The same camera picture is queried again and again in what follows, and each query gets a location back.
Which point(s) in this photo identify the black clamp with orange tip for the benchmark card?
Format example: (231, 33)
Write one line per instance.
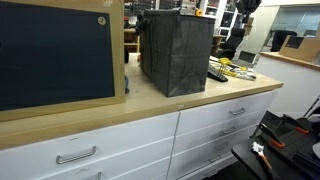
(270, 135)
(295, 122)

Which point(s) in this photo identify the yellow tape roll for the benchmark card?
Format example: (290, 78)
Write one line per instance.
(196, 12)

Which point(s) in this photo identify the white counter with wooden top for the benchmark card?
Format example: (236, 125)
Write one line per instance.
(293, 86)

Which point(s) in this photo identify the black cart platform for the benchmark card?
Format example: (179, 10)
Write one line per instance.
(243, 155)

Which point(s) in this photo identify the small black office chair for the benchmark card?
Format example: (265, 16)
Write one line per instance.
(235, 38)

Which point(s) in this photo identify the white drawer cabinet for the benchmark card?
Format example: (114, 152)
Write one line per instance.
(140, 146)

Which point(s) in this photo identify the gray fabric storage bag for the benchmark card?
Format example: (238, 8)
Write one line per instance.
(176, 53)

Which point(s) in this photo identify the white shelving unit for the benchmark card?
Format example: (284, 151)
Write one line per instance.
(217, 20)

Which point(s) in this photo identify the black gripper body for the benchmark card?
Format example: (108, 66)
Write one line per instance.
(248, 4)

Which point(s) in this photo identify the dark tool pegboard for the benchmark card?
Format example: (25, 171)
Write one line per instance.
(143, 5)

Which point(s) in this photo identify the cardboard box with black label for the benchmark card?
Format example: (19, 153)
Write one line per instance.
(310, 50)

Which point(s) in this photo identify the wood framed chalkboard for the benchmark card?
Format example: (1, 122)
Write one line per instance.
(56, 53)

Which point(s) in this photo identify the black chair backrest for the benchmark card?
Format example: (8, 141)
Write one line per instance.
(283, 40)

